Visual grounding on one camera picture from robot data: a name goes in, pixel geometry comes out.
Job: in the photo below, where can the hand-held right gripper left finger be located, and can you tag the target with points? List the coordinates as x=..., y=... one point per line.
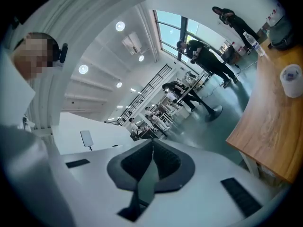
x=129, y=167

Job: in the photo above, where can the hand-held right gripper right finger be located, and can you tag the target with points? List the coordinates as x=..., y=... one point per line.
x=175, y=169

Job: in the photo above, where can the white tape roll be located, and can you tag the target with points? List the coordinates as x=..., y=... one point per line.
x=292, y=86

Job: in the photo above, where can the white light panel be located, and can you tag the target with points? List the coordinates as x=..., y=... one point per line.
x=86, y=139

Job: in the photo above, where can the black stair railing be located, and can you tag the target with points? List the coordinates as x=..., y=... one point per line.
x=146, y=91

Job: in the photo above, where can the round ceiling light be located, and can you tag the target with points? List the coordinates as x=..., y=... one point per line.
x=141, y=58
x=83, y=69
x=119, y=84
x=120, y=26

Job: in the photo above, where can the person's white shirt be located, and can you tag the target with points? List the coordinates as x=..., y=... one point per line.
x=23, y=174

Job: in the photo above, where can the ceiling air conditioner unit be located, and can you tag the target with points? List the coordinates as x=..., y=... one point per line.
x=132, y=42

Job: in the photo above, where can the large window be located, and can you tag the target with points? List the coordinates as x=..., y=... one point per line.
x=170, y=32

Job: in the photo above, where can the person's face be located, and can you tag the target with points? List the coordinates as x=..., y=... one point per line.
x=33, y=55

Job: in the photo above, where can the clear water bottle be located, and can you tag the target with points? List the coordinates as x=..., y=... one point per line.
x=254, y=44

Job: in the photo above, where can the gray sling bag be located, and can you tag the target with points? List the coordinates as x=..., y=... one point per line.
x=281, y=32

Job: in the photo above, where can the black pedestal table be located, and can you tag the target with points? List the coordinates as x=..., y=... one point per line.
x=213, y=114

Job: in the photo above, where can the black head-mounted camera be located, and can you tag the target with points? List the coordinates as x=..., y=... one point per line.
x=63, y=53

